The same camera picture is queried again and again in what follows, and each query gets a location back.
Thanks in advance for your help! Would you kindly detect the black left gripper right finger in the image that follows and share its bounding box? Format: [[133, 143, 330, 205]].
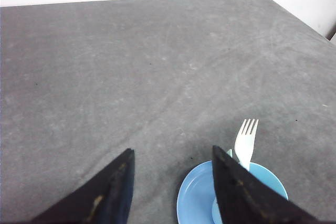
[[212, 145, 320, 224]]

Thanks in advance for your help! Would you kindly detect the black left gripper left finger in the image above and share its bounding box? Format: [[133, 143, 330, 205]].
[[31, 148, 135, 223]]

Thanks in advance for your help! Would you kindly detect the light blue plastic cup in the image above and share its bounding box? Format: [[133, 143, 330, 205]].
[[212, 162, 289, 224]]

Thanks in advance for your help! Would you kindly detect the mint green plastic spoon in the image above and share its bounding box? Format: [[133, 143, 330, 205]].
[[226, 148, 239, 163]]

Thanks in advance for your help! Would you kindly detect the white plastic fork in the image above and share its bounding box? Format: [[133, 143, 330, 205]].
[[234, 119, 259, 171]]

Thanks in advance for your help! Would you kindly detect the blue plastic plate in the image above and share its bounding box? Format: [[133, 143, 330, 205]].
[[176, 161, 222, 223]]

